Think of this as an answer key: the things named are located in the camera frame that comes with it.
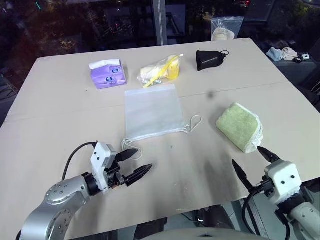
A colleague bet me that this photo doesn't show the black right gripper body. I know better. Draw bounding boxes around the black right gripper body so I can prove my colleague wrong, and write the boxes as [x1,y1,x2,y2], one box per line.
[249,174,273,198]

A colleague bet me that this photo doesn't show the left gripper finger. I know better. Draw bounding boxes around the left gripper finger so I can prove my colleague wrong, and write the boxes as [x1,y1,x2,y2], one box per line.
[115,148,139,163]
[124,164,153,187]

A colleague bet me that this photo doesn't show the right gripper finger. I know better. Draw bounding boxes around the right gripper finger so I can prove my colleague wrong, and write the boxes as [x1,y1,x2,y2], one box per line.
[232,159,255,192]
[257,146,281,165]

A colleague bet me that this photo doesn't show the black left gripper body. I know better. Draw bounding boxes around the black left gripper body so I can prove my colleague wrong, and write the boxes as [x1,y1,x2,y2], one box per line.
[106,161,128,190]

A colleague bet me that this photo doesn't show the green microfiber cloth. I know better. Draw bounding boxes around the green microfiber cloth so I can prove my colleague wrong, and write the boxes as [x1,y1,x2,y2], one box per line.
[215,101,264,154]

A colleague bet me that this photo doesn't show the translucent drawstring bag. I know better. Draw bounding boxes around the translucent drawstring bag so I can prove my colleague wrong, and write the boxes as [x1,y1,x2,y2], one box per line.
[121,84,203,161]

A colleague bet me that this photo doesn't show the clear bag with yellow items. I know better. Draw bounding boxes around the clear bag with yellow items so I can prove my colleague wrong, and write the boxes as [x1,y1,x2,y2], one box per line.
[136,53,185,89]

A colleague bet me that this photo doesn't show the clear zip bag cream item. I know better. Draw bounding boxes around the clear zip bag cream item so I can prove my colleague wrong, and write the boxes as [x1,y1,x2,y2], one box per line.
[211,16,245,42]

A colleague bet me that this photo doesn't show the purple tissue box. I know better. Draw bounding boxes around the purple tissue box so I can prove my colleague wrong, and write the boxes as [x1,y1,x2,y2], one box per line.
[89,59,128,90]

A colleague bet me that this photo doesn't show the dark side table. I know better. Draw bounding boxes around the dark side table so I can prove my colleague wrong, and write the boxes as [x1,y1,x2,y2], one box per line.
[259,39,320,85]

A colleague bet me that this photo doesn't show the light blue cloth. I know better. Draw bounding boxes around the light blue cloth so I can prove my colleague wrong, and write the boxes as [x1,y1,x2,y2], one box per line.
[265,47,285,62]

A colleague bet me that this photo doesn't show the small black white device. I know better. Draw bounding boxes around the small black white device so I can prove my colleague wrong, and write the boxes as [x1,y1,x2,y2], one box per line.
[292,53,311,63]

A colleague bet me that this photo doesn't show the beige pink cloth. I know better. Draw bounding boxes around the beige pink cloth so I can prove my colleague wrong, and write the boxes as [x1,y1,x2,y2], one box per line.
[281,46,300,61]

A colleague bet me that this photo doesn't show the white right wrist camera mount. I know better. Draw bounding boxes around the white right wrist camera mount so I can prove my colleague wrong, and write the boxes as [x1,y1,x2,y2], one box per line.
[264,161,302,205]

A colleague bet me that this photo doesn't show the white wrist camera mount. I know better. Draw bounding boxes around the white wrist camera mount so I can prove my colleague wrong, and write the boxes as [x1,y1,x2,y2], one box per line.
[264,161,302,205]
[89,141,118,193]

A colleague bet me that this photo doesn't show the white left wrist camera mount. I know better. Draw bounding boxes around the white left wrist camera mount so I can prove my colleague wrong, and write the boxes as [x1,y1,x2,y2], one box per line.
[89,141,118,193]

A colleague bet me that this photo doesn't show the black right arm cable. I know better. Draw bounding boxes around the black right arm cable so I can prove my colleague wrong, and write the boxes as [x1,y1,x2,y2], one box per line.
[241,189,291,240]

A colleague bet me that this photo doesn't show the black drawstring pouch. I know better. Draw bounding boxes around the black drawstring pouch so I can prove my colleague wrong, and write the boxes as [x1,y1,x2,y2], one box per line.
[195,49,230,73]

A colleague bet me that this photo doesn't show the grey window frame post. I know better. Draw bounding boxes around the grey window frame post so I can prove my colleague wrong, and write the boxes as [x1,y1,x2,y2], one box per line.
[157,0,168,47]

